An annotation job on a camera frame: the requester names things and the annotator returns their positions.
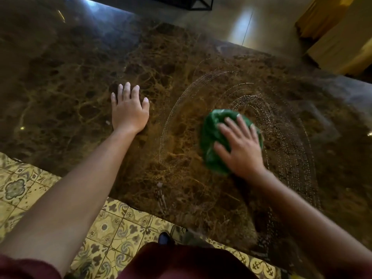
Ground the dark shoe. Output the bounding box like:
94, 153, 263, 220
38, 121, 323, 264
158, 232, 173, 246

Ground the person's left hand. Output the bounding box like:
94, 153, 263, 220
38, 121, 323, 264
111, 82, 150, 134

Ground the person's left forearm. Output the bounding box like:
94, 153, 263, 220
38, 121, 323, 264
0, 126, 137, 276

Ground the person's right forearm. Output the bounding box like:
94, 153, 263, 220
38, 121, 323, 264
247, 167, 372, 272

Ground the person's right hand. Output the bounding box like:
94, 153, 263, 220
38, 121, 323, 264
214, 114, 265, 180

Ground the green cleaning cloth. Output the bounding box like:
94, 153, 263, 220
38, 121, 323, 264
199, 109, 264, 175

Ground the black metal frame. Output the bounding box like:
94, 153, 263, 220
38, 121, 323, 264
151, 0, 215, 11

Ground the yellow curtain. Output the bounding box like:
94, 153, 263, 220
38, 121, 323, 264
295, 0, 356, 40

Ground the dark red garment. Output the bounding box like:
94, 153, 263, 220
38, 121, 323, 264
0, 242, 259, 279

